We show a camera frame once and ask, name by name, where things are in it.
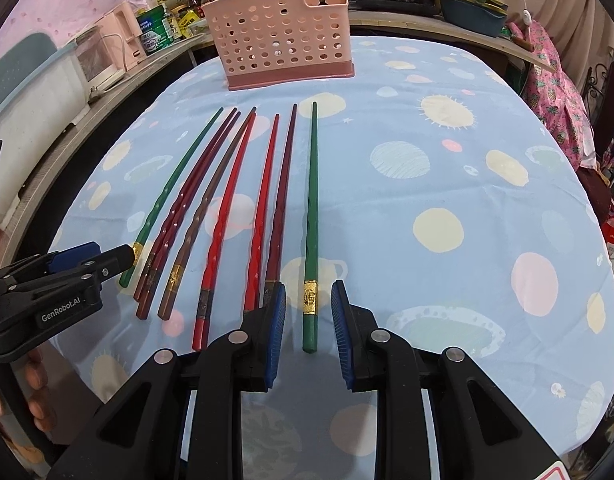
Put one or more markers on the brown chopstick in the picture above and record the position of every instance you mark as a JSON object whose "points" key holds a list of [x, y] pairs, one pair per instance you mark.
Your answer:
{"points": [[197, 230]]}

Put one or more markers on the pink perforated utensil holder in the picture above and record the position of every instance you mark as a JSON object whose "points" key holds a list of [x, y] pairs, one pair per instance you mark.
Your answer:
{"points": [[267, 45]]}

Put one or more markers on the blue dish tray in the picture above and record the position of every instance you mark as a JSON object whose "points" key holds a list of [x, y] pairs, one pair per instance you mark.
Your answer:
{"points": [[469, 12]]}

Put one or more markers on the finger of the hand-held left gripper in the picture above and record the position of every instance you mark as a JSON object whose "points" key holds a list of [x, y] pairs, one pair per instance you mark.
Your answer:
{"points": [[74, 256], [117, 257]]}

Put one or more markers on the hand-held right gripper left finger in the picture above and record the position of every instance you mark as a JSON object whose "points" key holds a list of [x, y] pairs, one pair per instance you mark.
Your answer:
{"points": [[276, 335]]}

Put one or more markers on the blue planet print tablecloth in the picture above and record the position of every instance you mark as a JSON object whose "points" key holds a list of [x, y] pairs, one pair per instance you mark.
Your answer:
{"points": [[437, 170]]}

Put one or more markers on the green tin can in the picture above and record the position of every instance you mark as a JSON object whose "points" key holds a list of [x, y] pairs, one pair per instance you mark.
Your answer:
{"points": [[157, 32]]}

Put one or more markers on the dark red chopstick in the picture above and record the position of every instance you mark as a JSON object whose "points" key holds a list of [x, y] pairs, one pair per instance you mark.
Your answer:
{"points": [[214, 156], [282, 210]]}

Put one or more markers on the white plastic tub blue rim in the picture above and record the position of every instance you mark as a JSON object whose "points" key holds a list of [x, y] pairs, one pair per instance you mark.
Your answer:
{"points": [[42, 95]]}

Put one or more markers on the green chopstick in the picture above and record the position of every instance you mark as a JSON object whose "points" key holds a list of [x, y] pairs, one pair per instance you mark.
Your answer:
{"points": [[163, 195]]}

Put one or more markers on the pink floral cloth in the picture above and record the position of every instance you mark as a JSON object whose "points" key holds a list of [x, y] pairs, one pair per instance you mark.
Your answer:
{"points": [[557, 90]]}

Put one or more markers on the person's left hand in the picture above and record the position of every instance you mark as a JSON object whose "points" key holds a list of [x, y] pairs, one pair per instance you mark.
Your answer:
{"points": [[37, 390]]}

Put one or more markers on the wrought metal chair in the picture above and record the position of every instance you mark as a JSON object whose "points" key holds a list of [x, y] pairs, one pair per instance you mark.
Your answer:
{"points": [[604, 90]]}

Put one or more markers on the grey-blue plastic board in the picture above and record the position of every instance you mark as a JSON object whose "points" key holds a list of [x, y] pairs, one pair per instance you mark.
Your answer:
{"points": [[17, 65]]}

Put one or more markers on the black induction cooker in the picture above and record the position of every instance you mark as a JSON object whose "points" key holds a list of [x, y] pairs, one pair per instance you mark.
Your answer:
{"points": [[387, 7]]}

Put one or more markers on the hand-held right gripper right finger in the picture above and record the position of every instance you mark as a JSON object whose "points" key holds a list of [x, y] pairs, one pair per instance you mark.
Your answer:
{"points": [[342, 335]]}

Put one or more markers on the chopsticks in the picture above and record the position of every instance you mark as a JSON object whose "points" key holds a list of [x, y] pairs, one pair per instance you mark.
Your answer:
{"points": [[311, 220], [206, 156]]}

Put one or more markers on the white mini oven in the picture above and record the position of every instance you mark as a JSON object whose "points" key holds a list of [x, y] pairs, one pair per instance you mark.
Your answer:
{"points": [[99, 60]]}

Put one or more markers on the yellow packet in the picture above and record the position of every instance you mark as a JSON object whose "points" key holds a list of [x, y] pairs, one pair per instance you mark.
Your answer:
{"points": [[192, 24]]}

